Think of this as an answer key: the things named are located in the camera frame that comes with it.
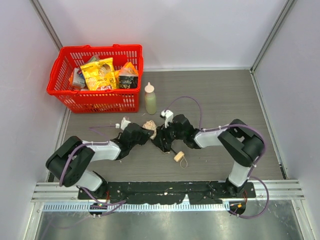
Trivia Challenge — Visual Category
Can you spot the cream folding umbrella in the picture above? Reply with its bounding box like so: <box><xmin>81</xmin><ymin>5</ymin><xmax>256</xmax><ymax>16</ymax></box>
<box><xmin>142</xmin><ymin>120</ymin><xmax>188</xmax><ymax>169</ymax></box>

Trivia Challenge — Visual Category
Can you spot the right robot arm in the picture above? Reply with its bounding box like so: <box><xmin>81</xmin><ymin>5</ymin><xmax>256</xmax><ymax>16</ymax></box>
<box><xmin>151</xmin><ymin>114</ymin><xmax>266</xmax><ymax>197</ymax></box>

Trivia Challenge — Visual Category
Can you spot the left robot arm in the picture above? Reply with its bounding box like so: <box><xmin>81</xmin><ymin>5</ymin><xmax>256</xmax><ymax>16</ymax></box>
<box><xmin>45</xmin><ymin>122</ymin><xmax>155</xmax><ymax>199</ymax></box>

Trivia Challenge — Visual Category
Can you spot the clear plastic bottle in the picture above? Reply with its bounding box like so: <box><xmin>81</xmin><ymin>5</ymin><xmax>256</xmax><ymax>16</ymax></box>
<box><xmin>144</xmin><ymin>82</ymin><xmax>157</xmax><ymax>115</ymax></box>

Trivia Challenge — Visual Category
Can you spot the black snack packet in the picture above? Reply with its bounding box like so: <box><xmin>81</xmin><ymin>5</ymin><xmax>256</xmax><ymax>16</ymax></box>
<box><xmin>118</xmin><ymin>73</ymin><xmax>138</xmax><ymax>89</ymax></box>

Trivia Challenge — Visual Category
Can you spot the orange snack bag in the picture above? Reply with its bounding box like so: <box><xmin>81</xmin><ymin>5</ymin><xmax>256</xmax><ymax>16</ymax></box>
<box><xmin>114</xmin><ymin>62</ymin><xmax>139</xmax><ymax>77</ymax></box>

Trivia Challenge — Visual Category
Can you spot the yellow snack bag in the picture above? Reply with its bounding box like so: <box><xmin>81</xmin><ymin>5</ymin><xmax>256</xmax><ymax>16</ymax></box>
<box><xmin>80</xmin><ymin>57</ymin><xmax>119</xmax><ymax>91</ymax></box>

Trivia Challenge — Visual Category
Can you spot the red plastic shopping basket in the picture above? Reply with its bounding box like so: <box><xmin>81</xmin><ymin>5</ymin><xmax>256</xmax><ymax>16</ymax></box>
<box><xmin>46</xmin><ymin>44</ymin><xmax>144</xmax><ymax>114</ymax></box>

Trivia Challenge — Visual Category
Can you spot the grey box in basket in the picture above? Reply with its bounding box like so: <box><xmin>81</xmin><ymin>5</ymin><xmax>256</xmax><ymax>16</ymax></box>
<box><xmin>69</xmin><ymin>68</ymin><xmax>86</xmax><ymax>89</ymax></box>

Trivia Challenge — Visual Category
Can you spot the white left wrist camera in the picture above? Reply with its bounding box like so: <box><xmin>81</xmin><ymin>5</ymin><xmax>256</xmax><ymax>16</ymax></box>
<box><xmin>115</xmin><ymin>117</ymin><xmax>131</xmax><ymax>131</ymax></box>

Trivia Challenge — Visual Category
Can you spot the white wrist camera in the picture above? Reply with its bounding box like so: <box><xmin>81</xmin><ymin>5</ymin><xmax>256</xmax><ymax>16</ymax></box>
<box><xmin>160</xmin><ymin>109</ymin><xmax>174</xmax><ymax>128</ymax></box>
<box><xmin>115</xmin><ymin>117</ymin><xmax>131</xmax><ymax>131</ymax></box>

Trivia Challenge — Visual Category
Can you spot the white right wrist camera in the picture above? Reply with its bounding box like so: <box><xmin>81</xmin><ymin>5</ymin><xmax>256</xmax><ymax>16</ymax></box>
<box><xmin>160</xmin><ymin>109</ymin><xmax>174</xmax><ymax>128</ymax></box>

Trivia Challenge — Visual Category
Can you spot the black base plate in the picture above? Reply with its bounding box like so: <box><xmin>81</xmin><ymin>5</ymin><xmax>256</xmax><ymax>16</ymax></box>
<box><xmin>77</xmin><ymin>181</ymin><xmax>256</xmax><ymax>205</ymax></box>

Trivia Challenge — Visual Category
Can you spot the grey slotted cable duct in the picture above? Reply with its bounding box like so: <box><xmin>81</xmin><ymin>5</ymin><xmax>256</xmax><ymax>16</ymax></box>
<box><xmin>42</xmin><ymin>201</ymin><xmax>230</xmax><ymax>213</ymax></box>

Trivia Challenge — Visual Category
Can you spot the grey wall corner profile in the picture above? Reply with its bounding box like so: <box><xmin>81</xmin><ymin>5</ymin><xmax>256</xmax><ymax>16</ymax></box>
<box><xmin>30</xmin><ymin>0</ymin><xmax>63</xmax><ymax>50</ymax></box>

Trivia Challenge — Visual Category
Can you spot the right wall corner profile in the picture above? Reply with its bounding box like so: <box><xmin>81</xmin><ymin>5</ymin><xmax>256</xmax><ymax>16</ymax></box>
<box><xmin>249</xmin><ymin>0</ymin><xmax>297</xmax><ymax>75</ymax></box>

